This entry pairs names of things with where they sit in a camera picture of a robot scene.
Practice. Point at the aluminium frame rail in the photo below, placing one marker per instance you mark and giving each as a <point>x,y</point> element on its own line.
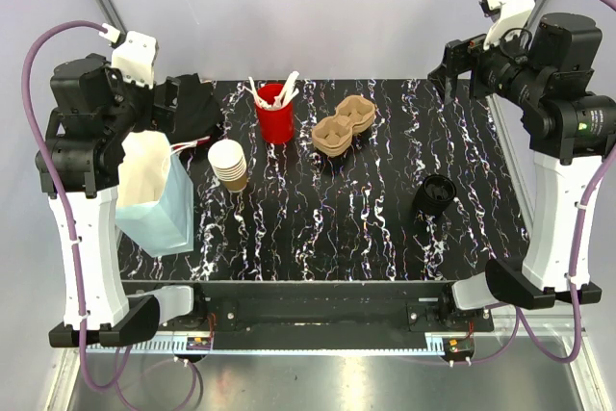
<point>351,367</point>

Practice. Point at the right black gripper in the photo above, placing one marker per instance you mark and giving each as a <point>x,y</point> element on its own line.
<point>458,56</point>

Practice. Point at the light blue paper bag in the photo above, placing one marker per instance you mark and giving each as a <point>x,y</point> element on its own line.
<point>155,194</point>

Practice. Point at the black marble pattern mat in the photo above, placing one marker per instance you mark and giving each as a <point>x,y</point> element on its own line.
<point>309,217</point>

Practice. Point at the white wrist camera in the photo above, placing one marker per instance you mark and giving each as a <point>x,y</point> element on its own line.
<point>134,57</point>
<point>506,15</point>

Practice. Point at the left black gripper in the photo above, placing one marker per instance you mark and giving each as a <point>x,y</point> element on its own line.
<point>164,113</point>

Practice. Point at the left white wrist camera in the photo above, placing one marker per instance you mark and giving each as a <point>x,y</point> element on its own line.
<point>134,57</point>

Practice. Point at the stack of black cup lids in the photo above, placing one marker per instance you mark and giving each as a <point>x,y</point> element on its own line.
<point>435,194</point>

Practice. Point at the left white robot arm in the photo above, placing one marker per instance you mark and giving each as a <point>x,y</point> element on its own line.
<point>97,107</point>

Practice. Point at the stack of brown paper cups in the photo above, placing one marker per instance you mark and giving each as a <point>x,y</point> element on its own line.
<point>234,179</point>

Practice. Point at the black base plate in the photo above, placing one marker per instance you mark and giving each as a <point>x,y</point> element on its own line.
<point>325,318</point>

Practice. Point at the white stirrers bundle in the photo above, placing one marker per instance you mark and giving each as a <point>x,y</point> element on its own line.
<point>281,98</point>

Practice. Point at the black folded cloth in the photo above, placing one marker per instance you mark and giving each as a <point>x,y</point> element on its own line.
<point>198,113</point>

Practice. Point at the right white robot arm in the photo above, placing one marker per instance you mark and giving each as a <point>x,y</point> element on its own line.
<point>571,134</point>

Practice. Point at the cardboard cup carrier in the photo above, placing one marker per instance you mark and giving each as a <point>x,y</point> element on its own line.
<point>356,107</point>

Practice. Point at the red cup holder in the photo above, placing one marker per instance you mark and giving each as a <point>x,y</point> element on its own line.
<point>277,126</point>

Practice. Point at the brown paper cup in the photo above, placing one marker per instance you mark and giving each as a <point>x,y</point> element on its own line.
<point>225,154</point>

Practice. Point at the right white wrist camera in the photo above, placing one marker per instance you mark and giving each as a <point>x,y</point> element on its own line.
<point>506,15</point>

